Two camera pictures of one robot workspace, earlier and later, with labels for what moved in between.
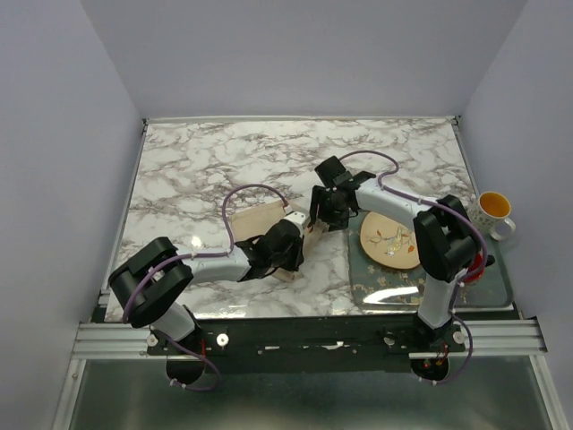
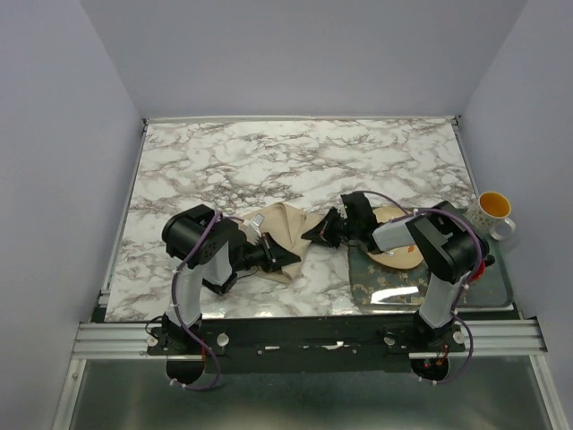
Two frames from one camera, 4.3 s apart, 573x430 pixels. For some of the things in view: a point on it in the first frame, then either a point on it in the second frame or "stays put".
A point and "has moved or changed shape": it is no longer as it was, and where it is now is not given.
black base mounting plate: x=303 y=345 stays put
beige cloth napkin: x=252 y=222 has moved or changed shape
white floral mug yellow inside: x=491 y=209 stays put
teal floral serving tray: x=379 y=288 stays put
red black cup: x=478 y=267 stays put
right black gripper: x=337 y=222 → x=321 y=233
